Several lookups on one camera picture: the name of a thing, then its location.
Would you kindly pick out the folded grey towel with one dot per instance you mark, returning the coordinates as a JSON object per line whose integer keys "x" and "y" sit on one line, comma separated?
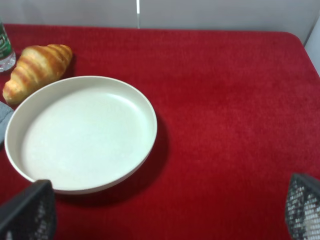
{"x": 6, "y": 113}

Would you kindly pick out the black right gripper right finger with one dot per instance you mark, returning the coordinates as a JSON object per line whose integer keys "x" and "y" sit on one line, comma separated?
{"x": 302, "y": 207}

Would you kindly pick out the red tablecloth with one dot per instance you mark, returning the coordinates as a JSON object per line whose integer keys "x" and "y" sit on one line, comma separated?
{"x": 238, "y": 113}

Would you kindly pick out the golden croissant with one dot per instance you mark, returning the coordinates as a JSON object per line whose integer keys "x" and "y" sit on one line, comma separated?
{"x": 37, "y": 67}

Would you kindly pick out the clear plastic water bottle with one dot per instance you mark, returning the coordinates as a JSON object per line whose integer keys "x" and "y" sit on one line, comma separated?
{"x": 7, "y": 53}

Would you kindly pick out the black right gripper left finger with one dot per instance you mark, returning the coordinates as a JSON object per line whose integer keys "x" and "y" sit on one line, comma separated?
{"x": 31, "y": 214}

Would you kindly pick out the cream round plate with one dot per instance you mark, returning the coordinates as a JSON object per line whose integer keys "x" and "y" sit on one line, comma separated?
{"x": 84, "y": 134}

